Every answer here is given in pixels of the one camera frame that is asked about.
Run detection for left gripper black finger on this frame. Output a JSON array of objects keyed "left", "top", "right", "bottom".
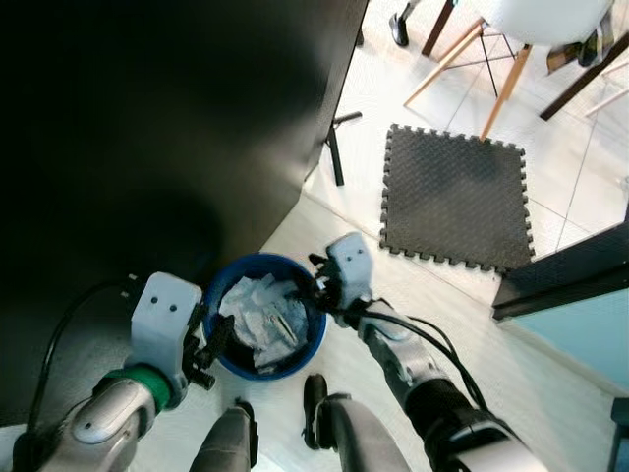
[{"left": 206, "top": 315, "right": 237, "bottom": 357}]

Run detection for crumpled white paper waste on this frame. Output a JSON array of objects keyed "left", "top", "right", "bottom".
[{"left": 218, "top": 275, "right": 311, "bottom": 370}]

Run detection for blue plastic bucket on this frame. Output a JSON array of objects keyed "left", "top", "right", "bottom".
[{"left": 201, "top": 254, "right": 328, "bottom": 382}]

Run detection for robot left leg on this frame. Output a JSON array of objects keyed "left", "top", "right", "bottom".
[{"left": 190, "top": 398, "right": 259, "bottom": 472}]

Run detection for robot leg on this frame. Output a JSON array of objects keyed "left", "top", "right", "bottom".
[
  {"left": 302, "top": 374, "right": 412, "bottom": 472},
  {"left": 190, "top": 398, "right": 259, "bottom": 472}
]

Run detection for black tripod stand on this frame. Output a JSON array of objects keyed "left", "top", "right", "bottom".
[{"left": 324, "top": 110, "right": 363, "bottom": 188}]

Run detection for robot right leg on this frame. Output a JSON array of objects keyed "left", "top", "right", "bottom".
[{"left": 302, "top": 374, "right": 412, "bottom": 472}]

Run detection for black foam puzzle mat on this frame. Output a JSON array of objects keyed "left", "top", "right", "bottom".
[{"left": 379, "top": 124, "right": 537, "bottom": 272}]

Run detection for tall black cabinet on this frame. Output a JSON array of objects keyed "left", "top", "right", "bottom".
[{"left": 0, "top": 0, "right": 370, "bottom": 429}]

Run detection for person with black shoes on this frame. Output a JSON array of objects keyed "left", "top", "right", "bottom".
[{"left": 390, "top": 0, "right": 419, "bottom": 48}]

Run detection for white shell chair wooden legs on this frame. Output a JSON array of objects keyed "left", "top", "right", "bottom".
[{"left": 405, "top": 0, "right": 615, "bottom": 139}]

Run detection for plaid cloth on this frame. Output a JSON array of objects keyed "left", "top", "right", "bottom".
[{"left": 545, "top": 20, "right": 615, "bottom": 72}]

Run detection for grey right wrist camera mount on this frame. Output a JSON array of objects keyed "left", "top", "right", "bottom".
[{"left": 324, "top": 233, "right": 374, "bottom": 306}]

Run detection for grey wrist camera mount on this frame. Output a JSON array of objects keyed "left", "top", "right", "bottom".
[
  {"left": 324, "top": 233, "right": 374, "bottom": 306},
  {"left": 130, "top": 272, "right": 204, "bottom": 380}
]

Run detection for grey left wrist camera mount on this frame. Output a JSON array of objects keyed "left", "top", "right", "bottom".
[{"left": 130, "top": 272, "right": 204, "bottom": 380}]

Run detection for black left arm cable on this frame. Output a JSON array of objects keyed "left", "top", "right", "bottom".
[{"left": 25, "top": 280, "right": 148, "bottom": 434}]

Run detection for black door frame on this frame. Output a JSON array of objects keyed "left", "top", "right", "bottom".
[{"left": 491, "top": 221, "right": 629, "bottom": 321}]

